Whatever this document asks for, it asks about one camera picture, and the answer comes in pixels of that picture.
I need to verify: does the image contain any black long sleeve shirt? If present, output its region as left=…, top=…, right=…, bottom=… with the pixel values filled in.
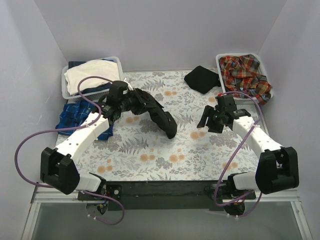
left=130, top=88, right=178, bottom=139

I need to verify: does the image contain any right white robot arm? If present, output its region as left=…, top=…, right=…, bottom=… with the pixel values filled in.
left=197, top=95, right=300, bottom=199

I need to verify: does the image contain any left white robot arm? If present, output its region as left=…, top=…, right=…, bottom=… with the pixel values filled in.
left=40, top=81, right=139, bottom=200

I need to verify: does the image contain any folded black shirt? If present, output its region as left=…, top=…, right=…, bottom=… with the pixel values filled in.
left=184, top=65, right=221, bottom=95

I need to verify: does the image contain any cream white folded shirt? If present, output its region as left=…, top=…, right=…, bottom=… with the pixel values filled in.
left=64, top=59, right=121, bottom=96

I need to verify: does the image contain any blue plaid shirt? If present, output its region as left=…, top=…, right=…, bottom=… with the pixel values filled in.
left=54, top=100, right=116, bottom=141

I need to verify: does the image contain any red plaid shirt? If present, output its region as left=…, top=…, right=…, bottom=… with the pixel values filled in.
left=218, top=54, right=273, bottom=106

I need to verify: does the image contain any floral patterned table mat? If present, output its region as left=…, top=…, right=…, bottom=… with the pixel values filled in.
left=75, top=71, right=259, bottom=181

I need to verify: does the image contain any right white plastic basket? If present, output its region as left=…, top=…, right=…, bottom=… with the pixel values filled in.
left=215, top=52, right=276, bottom=105

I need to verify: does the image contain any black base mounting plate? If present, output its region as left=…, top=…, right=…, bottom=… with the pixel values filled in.
left=77, top=180, right=258, bottom=211

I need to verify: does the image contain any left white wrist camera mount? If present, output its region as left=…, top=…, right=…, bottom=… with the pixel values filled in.
left=121, top=77, right=135, bottom=92

